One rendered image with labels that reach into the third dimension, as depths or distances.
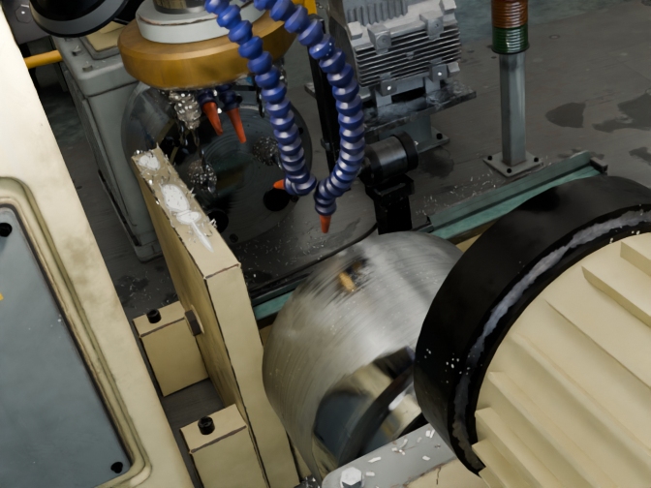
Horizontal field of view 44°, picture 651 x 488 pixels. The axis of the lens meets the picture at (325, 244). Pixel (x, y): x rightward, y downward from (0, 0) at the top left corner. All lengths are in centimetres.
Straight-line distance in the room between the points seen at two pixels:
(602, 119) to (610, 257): 129
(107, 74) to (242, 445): 63
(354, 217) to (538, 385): 108
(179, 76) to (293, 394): 31
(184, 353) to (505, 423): 79
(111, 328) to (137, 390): 8
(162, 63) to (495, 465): 51
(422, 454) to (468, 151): 109
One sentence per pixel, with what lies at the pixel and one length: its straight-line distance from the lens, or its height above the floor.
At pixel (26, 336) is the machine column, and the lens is 73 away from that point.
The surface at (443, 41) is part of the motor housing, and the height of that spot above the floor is 103.
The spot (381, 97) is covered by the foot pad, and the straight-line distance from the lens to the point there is 153.
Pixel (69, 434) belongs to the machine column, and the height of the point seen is 106.
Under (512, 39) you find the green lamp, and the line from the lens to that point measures 141.
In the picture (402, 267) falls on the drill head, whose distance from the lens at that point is 71.
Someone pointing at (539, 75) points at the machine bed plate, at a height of 80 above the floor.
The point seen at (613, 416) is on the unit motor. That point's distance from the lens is 36.
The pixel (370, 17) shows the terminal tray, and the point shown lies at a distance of 147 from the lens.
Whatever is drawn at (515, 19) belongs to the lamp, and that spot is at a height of 109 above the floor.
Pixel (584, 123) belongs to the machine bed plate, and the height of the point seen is 80.
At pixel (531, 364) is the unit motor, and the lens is 39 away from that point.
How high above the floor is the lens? 160
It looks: 35 degrees down
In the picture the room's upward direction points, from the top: 11 degrees counter-clockwise
